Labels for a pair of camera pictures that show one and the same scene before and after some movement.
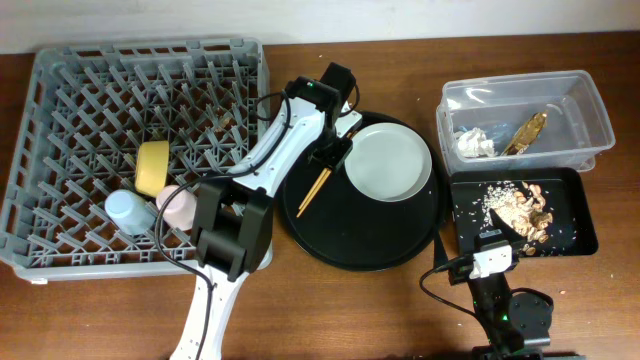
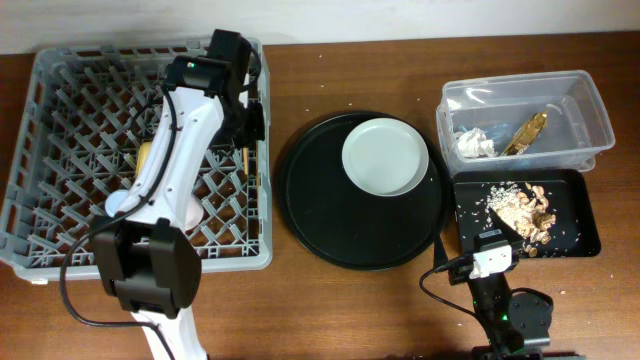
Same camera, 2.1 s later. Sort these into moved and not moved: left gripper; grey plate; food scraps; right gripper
Moved: left gripper
Not moved: food scraps; grey plate; right gripper
